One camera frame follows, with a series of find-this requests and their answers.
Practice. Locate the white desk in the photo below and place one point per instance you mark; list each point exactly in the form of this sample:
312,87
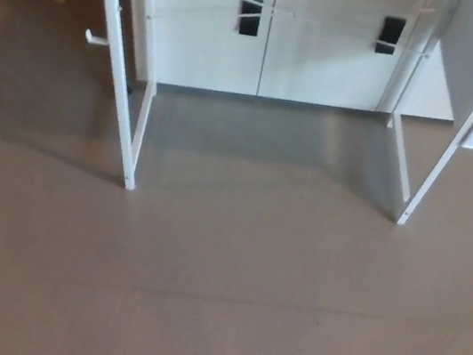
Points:
119,78

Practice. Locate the white desk hook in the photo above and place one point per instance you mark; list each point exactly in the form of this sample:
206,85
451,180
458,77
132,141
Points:
94,40

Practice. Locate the white cabinet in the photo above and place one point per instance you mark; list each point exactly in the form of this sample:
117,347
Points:
316,73

